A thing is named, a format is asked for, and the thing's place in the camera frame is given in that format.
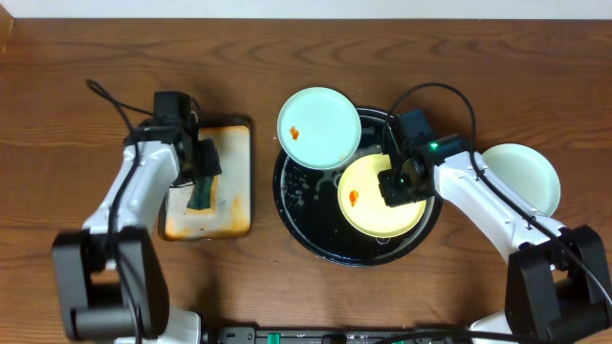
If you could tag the mint plate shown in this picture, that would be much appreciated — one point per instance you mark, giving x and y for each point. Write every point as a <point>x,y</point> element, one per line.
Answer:
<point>319,128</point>
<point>527,173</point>

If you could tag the black rectangular soapy tray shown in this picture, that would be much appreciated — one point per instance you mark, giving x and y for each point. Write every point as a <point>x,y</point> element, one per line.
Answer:
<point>230,213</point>

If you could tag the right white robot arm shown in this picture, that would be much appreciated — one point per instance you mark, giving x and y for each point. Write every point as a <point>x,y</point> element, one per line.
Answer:
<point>558,283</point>

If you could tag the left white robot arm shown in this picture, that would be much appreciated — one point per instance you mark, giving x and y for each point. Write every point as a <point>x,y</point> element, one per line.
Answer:
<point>109,279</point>

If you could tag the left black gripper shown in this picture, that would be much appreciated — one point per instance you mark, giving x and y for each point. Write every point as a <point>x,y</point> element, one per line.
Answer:
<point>208,161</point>

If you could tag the black round tray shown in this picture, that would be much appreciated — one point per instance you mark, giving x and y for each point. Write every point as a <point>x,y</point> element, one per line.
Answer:
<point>307,203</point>

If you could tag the yellow plate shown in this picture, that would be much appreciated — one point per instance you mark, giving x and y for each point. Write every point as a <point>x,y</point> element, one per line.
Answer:
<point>362,204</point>

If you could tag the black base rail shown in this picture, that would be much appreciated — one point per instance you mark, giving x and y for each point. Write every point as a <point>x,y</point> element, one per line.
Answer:
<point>253,335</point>

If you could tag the green yellow sponge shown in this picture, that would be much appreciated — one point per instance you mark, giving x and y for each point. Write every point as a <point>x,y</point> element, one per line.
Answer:
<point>200,198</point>

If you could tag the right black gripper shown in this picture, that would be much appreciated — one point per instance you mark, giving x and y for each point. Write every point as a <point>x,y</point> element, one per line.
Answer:
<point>395,186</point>

